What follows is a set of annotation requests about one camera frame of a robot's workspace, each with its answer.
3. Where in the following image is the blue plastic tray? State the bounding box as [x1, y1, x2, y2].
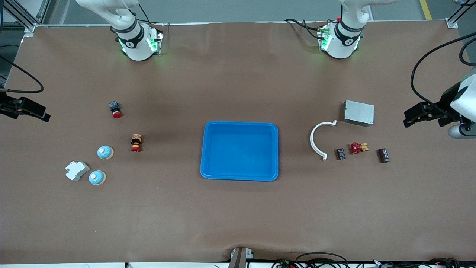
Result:
[200, 121, 279, 182]

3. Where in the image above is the brown table cover mat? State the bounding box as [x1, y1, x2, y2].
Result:
[0, 20, 476, 265]

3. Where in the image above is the red valve handle brass fitting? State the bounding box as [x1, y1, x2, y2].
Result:
[349, 142, 369, 155]

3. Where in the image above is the white curved plastic bracket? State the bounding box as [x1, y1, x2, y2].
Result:
[310, 120, 338, 161]

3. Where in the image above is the black cable bundle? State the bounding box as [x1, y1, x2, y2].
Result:
[271, 252, 461, 268]

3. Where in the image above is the black left base cable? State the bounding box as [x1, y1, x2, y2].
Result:
[284, 18, 325, 40]

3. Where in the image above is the aluminium frame profile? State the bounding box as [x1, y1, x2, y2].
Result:
[0, 0, 51, 38]
[446, 0, 476, 29]

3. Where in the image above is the white DIN rail block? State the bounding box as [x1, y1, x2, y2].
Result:
[65, 161, 90, 182]

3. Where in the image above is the grey metal power supply box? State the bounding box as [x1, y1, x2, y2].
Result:
[343, 100, 375, 127]

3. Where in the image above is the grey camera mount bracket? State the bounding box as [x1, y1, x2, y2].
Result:
[229, 247, 254, 268]

